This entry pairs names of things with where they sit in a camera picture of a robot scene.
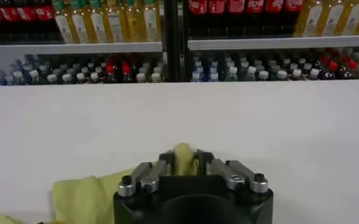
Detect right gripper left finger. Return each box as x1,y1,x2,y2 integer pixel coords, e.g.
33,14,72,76
117,149,176,198

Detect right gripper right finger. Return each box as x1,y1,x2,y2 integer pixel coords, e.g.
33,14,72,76
196,149,269,194

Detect light green t-shirt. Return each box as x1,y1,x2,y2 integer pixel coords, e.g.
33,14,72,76
0,142,200,224

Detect white shelf board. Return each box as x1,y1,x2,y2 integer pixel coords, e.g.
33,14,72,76
187,34,359,51
0,41,163,56

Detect glass drinks shelf unit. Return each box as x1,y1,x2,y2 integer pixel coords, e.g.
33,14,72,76
0,0,180,85
166,0,359,83

